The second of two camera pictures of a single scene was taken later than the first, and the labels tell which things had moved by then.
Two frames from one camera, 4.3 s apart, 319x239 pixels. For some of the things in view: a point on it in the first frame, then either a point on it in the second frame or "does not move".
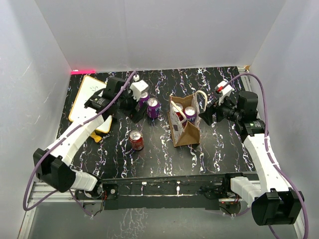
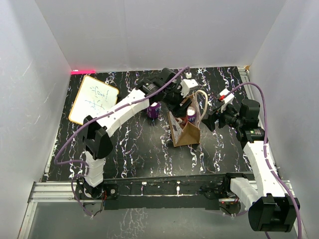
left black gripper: [132, 113] → [182, 109]
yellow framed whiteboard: [88, 86] does not move
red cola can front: [136, 139] → [185, 120]
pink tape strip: [83, 71] does not move
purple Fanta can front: [190, 112] does not move
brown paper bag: [190, 134] does not move
